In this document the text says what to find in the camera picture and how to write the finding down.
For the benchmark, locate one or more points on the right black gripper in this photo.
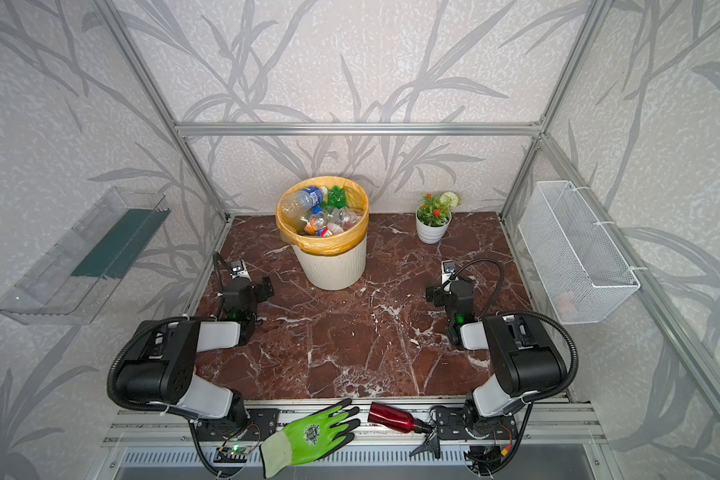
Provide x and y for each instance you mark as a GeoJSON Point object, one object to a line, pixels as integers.
{"type": "Point", "coordinates": [437, 294]}

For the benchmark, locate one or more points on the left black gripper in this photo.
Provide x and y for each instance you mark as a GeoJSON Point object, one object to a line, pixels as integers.
{"type": "Point", "coordinates": [258, 289]}

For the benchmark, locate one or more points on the orange label bottle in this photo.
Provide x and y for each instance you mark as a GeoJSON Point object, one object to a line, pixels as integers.
{"type": "Point", "coordinates": [317, 224]}

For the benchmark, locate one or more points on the blue label bottle edge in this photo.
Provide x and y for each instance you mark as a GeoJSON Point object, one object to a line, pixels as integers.
{"type": "Point", "coordinates": [299, 204]}

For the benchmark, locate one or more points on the green sprite bottle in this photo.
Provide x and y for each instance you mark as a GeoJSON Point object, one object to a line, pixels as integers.
{"type": "Point", "coordinates": [336, 198]}

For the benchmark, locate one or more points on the pink label clear bottle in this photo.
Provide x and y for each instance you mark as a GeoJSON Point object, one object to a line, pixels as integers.
{"type": "Point", "coordinates": [347, 218]}

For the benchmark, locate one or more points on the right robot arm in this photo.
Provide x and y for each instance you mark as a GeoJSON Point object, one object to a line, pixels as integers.
{"type": "Point", "coordinates": [533, 356]}

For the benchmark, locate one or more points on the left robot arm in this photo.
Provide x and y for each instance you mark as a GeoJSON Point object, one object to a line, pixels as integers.
{"type": "Point", "coordinates": [155, 370]}

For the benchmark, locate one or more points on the white ribbed trash bin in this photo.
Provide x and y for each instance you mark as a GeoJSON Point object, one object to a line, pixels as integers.
{"type": "Point", "coordinates": [334, 272]}

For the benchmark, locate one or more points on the potted artificial plant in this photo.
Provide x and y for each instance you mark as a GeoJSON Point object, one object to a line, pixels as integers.
{"type": "Point", "coordinates": [434, 214]}

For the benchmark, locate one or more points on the red spray bottle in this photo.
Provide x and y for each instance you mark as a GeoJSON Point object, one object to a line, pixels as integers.
{"type": "Point", "coordinates": [397, 419]}

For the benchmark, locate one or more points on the left circuit board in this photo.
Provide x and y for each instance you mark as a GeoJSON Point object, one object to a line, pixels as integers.
{"type": "Point", "coordinates": [234, 453]}

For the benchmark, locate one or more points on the green work glove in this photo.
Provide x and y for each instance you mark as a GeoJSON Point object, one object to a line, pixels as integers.
{"type": "Point", "coordinates": [311, 438]}

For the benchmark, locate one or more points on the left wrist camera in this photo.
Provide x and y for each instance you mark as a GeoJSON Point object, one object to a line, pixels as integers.
{"type": "Point", "coordinates": [238, 269]}

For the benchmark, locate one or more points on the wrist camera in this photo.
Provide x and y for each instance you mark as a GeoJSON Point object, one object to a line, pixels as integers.
{"type": "Point", "coordinates": [238, 269]}
{"type": "Point", "coordinates": [448, 269]}

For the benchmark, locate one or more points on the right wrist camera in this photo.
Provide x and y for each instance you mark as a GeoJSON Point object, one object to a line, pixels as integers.
{"type": "Point", "coordinates": [448, 269]}

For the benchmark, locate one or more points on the white wire mesh basket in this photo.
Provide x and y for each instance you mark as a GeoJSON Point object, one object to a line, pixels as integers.
{"type": "Point", "coordinates": [583, 272]}

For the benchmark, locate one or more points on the clear acrylic wall shelf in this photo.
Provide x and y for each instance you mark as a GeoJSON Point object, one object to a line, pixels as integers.
{"type": "Point", "coordinates": [70, 284]}

